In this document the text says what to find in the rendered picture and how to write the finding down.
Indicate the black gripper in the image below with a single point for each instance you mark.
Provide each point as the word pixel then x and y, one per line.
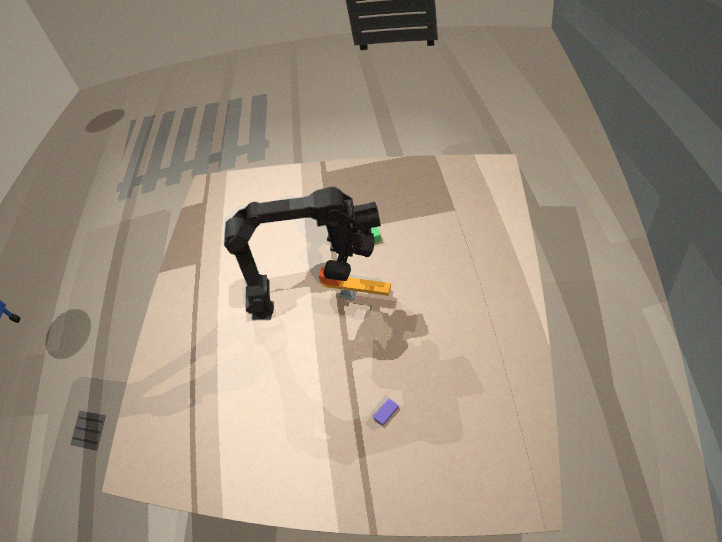
pixel 340 269

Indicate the purple rectangular block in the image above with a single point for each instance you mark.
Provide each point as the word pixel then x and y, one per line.
pixel 383 414

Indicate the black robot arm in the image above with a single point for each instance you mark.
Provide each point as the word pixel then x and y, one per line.
pixel 329 206

